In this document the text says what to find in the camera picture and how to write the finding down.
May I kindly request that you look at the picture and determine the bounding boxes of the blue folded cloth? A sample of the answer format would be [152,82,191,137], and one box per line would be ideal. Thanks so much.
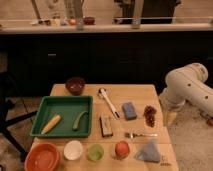
[134,139,161,163]

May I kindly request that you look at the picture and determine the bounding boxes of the black chair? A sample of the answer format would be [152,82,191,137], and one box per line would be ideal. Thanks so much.
[0,72,36,162]

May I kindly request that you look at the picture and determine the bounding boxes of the red bowl on counter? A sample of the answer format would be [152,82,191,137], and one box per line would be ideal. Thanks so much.
[83,17,95,25]

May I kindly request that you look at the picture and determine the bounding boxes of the brown wooden block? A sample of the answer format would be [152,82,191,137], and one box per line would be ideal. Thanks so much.
[100,116,113,137]

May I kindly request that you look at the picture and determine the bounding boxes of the white small bowl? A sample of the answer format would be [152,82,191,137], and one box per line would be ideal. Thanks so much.
[63,140,83,160]

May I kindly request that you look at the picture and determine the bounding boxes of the orange red bowl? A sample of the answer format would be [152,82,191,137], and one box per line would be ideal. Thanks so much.
[24,143,60,171]

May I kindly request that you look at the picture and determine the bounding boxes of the silver fork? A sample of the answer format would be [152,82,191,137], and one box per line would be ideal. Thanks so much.
[124,132,158,139]

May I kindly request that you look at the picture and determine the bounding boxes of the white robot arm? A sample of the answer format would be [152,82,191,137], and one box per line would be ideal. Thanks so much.
[159,63,213,117]

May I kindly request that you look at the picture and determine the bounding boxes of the bunch of red grapes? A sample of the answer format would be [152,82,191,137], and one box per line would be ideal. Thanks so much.
[144,106,157,127]

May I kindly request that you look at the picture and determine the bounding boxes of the blue sponge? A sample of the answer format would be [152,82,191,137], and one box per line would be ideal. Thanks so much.
[122,102,137,120]

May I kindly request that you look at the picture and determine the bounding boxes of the green plastic tray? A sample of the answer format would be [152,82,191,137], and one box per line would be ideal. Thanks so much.
[30,96,93,138]

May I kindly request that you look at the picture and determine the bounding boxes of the orange red apple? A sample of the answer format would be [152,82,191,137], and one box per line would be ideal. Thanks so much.
[115,141,130,159]

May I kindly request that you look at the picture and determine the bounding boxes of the green cup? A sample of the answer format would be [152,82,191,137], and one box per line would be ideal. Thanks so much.
[87,144,104,161]

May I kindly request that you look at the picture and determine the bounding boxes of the dark red bowl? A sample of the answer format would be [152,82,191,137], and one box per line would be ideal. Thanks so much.
[65,77,85,95]

